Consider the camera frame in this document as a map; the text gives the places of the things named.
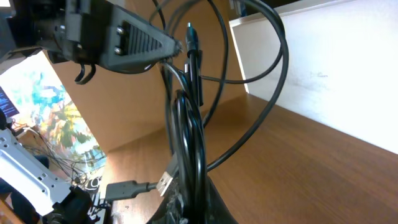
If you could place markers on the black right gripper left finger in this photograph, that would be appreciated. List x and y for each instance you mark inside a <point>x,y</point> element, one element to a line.
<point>171,209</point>

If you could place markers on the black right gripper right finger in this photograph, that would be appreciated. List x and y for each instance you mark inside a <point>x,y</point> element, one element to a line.
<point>216,211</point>

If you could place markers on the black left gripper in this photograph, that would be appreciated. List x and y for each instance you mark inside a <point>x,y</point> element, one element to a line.
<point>88,32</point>

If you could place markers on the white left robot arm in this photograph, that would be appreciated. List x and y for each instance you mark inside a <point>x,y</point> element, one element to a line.
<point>51,197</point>

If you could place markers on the colourful wall poster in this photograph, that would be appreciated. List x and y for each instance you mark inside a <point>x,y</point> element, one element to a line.
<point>43,111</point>

